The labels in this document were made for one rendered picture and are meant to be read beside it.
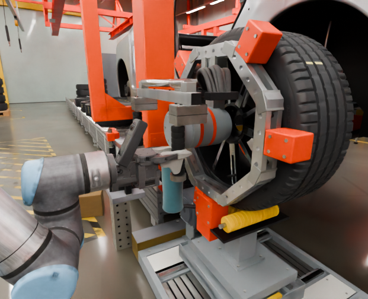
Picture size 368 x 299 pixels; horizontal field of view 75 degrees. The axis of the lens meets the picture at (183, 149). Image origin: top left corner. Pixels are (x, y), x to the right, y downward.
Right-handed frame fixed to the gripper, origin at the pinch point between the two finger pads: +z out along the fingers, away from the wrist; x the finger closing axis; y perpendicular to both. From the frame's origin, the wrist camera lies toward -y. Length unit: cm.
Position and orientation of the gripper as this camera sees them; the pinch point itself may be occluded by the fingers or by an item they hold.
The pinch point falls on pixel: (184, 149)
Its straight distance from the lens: 64.7
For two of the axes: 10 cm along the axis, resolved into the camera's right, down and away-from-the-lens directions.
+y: 0.0, 9.6, 2.7
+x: 4.7, 2.4, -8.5
